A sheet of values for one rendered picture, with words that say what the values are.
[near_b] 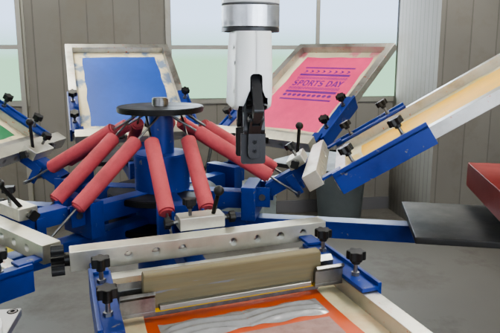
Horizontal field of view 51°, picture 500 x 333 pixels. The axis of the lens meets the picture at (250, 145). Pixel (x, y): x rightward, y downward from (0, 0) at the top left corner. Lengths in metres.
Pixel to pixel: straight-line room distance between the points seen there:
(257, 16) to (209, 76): 4.10
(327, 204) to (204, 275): 3.60
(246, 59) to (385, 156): 0.95
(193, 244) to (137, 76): 1.74
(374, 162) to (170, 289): 0.71
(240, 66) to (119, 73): 2.38
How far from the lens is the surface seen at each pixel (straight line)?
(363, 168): 1.54
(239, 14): 0.66
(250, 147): 0.67
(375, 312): 1.19
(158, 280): 1.14
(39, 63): 4.88
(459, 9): 4.53
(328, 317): 1.19
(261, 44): 0.65
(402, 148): 1.54
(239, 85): 0.65
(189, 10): 4.75
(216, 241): 1.40
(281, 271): 1.22
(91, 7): 4.81
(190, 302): 1.16
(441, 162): 4.57
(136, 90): 2.89
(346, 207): 4.70
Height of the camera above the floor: 1.51
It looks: 10 degrees down
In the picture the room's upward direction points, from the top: straight up
